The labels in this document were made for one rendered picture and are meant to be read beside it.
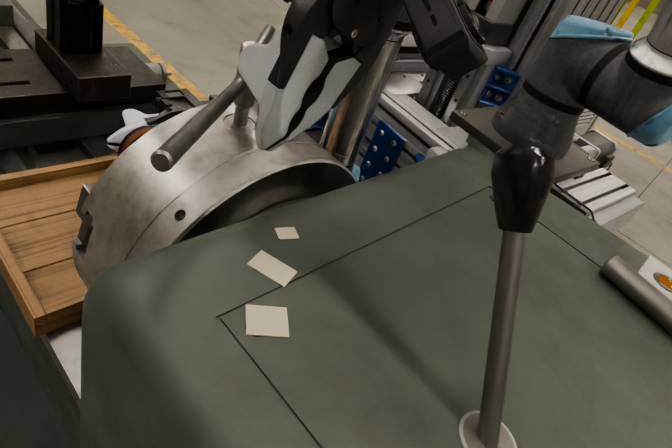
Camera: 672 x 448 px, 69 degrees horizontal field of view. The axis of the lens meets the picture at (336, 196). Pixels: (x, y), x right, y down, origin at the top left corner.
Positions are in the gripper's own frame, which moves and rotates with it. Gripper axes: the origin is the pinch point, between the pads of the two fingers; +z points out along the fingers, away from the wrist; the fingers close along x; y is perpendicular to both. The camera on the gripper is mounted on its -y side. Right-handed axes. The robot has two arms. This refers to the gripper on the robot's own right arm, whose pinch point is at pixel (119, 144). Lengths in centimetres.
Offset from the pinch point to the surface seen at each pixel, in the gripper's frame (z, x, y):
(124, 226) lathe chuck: 10.2, 7.7, -22.5
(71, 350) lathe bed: 11.6, -21.5, -13.9
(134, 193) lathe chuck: 8.6, 10.0, -21.0
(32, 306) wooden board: 14.1, -17.5, -7.9
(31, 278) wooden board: 12.2, -19.5, -1.5
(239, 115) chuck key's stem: -1.9, 16.8, -20.6
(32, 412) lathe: 14, -54, -2
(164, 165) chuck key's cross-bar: 15.4, 25.6, -36.2
